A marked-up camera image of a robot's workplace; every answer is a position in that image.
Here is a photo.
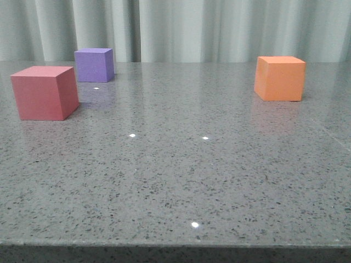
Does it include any orange foam cube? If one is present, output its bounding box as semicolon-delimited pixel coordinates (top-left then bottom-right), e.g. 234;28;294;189
254;56;307;101

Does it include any purple foam cube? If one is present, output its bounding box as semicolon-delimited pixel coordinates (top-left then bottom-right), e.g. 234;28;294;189
74;48;115;83

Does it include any pale green curtain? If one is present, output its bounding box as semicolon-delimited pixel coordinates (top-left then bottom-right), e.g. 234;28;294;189
1;1;350;62

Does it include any red foam cube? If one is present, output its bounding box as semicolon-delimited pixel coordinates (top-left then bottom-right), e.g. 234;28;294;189
10;66;79;121

